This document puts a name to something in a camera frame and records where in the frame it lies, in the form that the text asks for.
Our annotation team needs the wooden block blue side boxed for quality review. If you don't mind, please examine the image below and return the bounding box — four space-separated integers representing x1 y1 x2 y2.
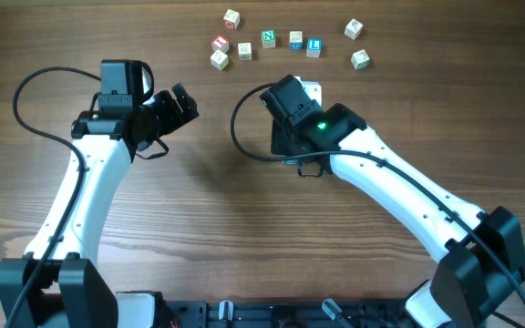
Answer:
283 159 298 166

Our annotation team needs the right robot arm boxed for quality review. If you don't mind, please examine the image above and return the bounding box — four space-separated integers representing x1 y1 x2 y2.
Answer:
260 75 525 327

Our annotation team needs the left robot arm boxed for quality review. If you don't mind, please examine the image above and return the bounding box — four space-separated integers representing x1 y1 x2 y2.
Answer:
0 60 199 327

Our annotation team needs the blue L letter block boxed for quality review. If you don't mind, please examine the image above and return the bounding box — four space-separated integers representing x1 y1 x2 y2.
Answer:
306 38 322 58

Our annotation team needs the wooden block blue front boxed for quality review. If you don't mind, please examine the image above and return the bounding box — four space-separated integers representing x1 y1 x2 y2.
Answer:
289 31 304 50

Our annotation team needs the wooden block green side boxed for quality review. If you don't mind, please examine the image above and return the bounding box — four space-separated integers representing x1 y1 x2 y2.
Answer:
351 49 371 70

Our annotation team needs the wooden block picture top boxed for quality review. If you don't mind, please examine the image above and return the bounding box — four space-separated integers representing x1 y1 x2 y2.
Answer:
237 43 252 61

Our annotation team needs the green N letter block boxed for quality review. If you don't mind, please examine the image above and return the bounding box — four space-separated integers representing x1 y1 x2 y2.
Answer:
261 29 276 49

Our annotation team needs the plain wooden block yellow side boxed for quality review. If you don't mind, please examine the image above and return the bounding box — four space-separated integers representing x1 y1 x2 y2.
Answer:
211 49 229 71

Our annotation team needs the wooden block far right top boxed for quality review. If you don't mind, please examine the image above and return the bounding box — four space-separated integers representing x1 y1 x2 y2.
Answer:
345 18 364 40

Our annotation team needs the red L letter block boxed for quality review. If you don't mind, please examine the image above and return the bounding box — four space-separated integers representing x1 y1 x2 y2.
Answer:
211 35 230 53

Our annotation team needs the wooden block top left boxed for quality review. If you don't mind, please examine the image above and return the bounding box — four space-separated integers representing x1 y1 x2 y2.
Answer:
223 9 241 30

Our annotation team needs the right black cable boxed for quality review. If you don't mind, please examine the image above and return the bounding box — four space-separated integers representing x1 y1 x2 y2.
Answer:
230 82 525 328

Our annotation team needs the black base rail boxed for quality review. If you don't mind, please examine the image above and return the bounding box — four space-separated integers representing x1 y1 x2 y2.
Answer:
156 299 419 328

